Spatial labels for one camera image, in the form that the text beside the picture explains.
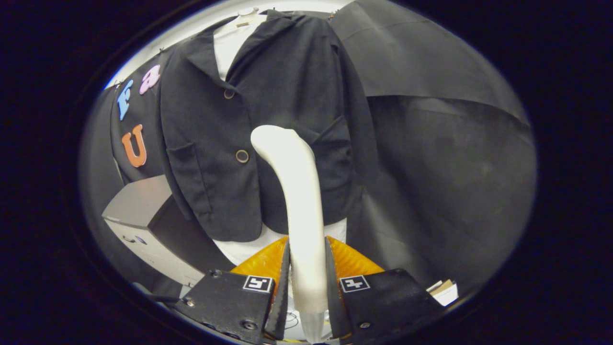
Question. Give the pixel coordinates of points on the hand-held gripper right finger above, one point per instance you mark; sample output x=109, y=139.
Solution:
x=335, y=311

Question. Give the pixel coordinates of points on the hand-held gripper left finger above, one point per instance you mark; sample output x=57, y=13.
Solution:
x=281, y=311

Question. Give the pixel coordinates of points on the white garment steamer head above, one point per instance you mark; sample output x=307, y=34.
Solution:
x=299, y=191

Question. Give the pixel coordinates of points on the black suit jacket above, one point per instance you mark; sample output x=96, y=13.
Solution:
x=287, y=72

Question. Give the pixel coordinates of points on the brown cardboard piece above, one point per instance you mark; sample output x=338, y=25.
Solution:
x=444, y=286

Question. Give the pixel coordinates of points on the white carton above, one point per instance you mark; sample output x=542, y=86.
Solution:
x=448, y=296

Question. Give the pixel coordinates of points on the grey drawer cabinet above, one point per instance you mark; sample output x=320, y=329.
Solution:
x=136, y=201

